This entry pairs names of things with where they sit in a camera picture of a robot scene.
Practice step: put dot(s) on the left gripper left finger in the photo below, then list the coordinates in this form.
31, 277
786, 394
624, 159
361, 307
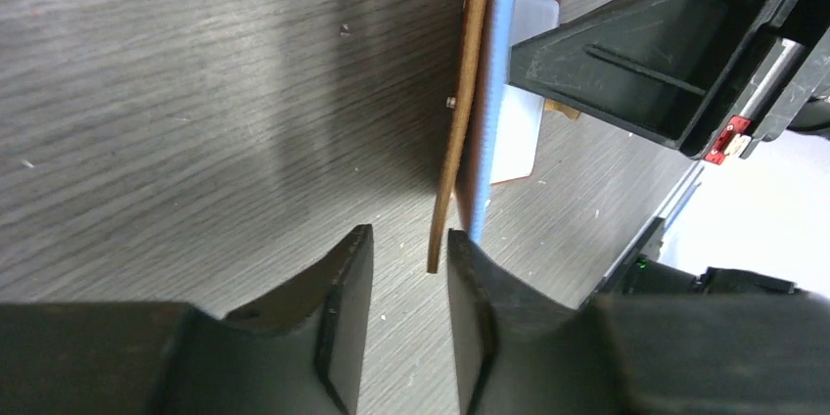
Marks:
297, 349

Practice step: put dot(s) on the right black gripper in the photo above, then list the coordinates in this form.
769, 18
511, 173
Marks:
710, 79

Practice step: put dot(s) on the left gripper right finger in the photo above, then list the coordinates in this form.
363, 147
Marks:
519, 352

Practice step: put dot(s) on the brown leather card holder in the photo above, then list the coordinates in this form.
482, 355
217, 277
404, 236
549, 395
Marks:
495, 126

